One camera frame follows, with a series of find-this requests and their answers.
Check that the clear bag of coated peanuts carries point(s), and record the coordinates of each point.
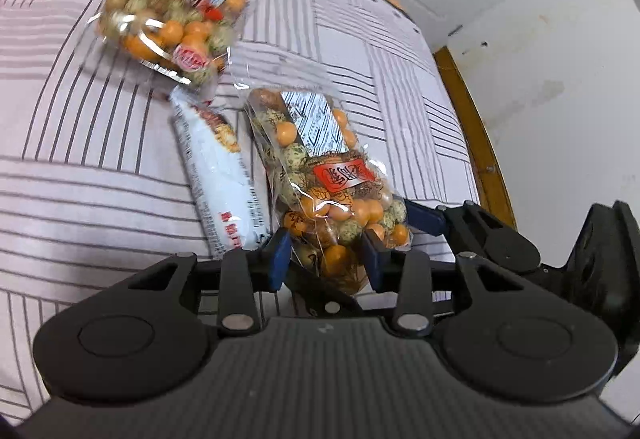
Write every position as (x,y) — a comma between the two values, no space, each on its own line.
(325,189)
(170,24)

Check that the striped bedsheet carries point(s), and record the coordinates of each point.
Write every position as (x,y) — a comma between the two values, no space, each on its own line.
(90,144)

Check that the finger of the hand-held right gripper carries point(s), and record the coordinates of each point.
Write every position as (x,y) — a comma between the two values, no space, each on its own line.
(425,219)

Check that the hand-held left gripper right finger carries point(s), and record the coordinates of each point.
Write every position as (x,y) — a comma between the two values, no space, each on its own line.
(372,264)

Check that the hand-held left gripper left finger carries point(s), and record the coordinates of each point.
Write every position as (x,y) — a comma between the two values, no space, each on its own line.
(280,259)

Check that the white cracker packet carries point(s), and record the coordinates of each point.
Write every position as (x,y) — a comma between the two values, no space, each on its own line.
(220,179)

